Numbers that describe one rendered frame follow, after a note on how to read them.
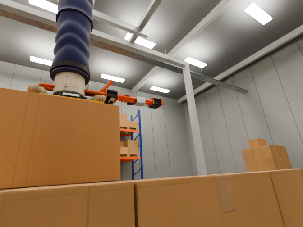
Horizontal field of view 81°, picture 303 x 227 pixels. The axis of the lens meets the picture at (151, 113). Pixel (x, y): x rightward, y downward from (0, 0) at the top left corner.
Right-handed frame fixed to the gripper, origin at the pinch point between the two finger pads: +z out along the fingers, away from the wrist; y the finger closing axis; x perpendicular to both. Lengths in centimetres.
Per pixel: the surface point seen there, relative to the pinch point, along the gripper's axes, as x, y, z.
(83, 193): 29, 55, 77
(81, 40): 22.8, -31.0, 9.3
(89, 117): 17.1, 22.6, 17.0
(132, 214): 22, 59, 77
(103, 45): -83, -352, -341
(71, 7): 31, -53, 11
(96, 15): -12, -204, -116
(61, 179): 27, 51, 17
